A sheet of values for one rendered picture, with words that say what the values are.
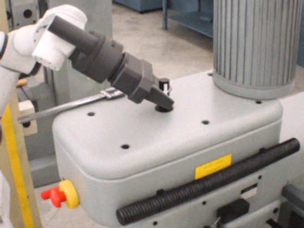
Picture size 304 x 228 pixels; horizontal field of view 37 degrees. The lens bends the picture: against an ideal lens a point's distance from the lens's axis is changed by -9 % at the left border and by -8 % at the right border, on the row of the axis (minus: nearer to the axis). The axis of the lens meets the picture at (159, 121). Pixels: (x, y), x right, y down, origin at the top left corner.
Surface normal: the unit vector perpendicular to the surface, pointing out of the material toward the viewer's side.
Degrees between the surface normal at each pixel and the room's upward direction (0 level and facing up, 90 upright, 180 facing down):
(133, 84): 91
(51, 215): 0
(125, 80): 91
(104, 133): 0
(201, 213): 90
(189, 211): 90
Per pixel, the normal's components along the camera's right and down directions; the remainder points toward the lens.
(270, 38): 0.12, 0.48
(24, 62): 0.41, 0.51
